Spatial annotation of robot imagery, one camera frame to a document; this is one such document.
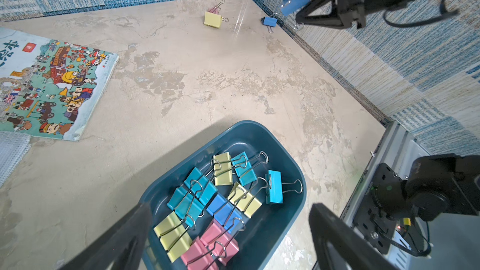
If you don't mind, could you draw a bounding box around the pink binder clip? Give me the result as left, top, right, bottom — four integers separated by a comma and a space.
181, 237, 227, 270
207, 0, 226, 15
200, 217, 246, 261

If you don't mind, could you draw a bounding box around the teal plastic storage box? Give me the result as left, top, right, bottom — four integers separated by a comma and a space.
141, 121, 306, 270

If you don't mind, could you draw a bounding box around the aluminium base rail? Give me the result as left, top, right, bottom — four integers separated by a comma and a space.
341, 122, 480, 270

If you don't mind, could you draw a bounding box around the blue binder clip top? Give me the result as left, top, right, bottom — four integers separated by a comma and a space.
281, 0, 311, 16

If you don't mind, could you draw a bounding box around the teal binder clip lone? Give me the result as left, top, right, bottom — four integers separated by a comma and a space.
266, 170, 303, 204

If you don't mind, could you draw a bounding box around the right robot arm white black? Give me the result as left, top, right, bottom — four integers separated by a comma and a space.
296, 0, 480, 257

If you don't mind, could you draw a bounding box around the blue binder clip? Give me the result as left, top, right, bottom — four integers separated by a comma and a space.
206, 193, 248, 235
281, 0, 311, 16
261, 13, 278, 34

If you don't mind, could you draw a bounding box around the clear mesh document pouch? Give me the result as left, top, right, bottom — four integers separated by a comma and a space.
0, 131, 31, 186

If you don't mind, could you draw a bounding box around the yellow binder clip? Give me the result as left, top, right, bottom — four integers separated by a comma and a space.
204, 11, 230, 28
153, 211, 193, 263
227, 177, 268, 219

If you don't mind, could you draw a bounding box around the colourful Chinese history picture book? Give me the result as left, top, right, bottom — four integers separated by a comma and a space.
1, 27, 119, 141

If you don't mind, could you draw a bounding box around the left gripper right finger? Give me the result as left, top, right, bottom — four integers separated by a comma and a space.
309, 203, 395, 270

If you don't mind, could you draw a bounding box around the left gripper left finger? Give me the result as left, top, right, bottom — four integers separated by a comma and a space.
62, 203, 152, 270

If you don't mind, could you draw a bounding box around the yellow binder clip top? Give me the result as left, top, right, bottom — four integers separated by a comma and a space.
204, 11, 230, 28

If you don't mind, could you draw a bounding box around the teal binder clip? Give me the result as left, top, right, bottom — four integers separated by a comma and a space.
167, 186, 205, 228
184, 167, 218, 206

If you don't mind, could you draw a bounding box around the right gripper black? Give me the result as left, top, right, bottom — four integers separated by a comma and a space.
296, 0, 367, 30

